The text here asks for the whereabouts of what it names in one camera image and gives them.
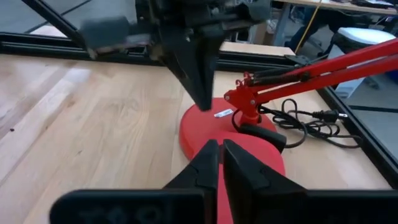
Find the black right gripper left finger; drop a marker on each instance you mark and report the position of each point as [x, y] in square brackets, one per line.
[205, 174]

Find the red desk lamp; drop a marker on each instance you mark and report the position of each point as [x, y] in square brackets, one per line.
[202, 130]

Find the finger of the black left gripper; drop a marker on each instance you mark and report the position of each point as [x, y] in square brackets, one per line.
[206, 68]
[182, 59]

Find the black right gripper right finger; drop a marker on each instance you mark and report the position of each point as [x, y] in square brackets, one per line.
[245, 177]

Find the wooden workbench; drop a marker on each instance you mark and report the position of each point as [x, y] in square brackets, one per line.
[326, 4]

